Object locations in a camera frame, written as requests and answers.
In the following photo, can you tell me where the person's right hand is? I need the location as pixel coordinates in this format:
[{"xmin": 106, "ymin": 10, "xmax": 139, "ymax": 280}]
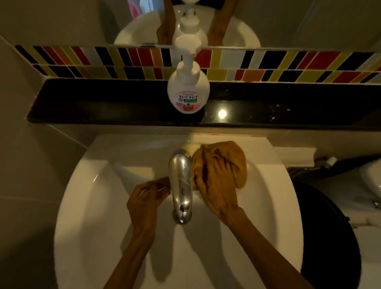
[{"xmin": 193, "ymin": 154, "xmax": 247, "ymax": 227}]

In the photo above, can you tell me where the person's left hand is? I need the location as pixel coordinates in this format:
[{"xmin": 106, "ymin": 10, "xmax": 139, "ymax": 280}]
[{"xmin": 126, "ymin": 177, "xmax": 172, "ymax": 236}]

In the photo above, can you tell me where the orange cleaning cloth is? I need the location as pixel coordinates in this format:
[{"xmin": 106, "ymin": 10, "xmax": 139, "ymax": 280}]
[{"xmin": 160, "ymin": 141, "xmax": 248, "ymax": 191}]

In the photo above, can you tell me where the person's left forearm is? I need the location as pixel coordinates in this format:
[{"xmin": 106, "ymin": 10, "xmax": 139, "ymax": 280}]
[{"xmin": 103, "ymin": 229, "xmax": 157, "ymax": 289}]

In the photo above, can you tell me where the person's right forearm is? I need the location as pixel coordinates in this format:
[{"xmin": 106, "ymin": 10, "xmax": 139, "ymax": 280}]
[{"xmin": 219, "ymin": 207, "xmax": 315, "ymax": 289}]

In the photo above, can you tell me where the chrome faucet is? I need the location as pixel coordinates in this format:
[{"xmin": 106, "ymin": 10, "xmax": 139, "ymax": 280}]
[{"xmin": 168, "ymin": 150, "xmax": 194, "ymax": 225}]

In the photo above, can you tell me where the white ceramic sink basin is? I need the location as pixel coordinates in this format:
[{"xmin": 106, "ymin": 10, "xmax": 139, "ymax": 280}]
[{"xmin": 54, "ymin": 133, "xmax": 305, "ymax": 289}]

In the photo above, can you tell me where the white pump soap bottle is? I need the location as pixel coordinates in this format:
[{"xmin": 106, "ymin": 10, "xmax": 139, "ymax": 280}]
[{"xmin": 167, "ymin": 34, "xmax": 211, "ymax": 114}]

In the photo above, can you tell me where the black stone shelf ledge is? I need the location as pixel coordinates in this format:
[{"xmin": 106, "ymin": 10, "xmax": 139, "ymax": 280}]
[{"xmin": 27, "ymin": 79, "xmax": 381, "ymax": 132}]

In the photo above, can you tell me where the metal water valve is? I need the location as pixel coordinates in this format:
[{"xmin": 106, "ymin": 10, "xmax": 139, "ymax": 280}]
[{"xmin": 314, "ymin": 156, "xmax": 339, "ymax": 171}]

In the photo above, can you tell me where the black round bin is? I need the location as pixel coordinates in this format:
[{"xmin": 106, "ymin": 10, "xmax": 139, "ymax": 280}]
[{"xmin": 290, "ymin": 178, "xmax": 362, "ymax": 289}]

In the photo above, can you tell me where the white toilet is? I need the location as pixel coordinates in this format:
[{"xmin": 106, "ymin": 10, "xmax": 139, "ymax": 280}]
[{"xmin": 339, "ymin": 157, "xmax": 381, "ymax": 289}]

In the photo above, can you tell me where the wall mirror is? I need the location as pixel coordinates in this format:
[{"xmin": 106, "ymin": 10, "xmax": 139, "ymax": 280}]
[{"xmin": 0, "ymin": 0, "xmax": 381, "ymax": 52}]

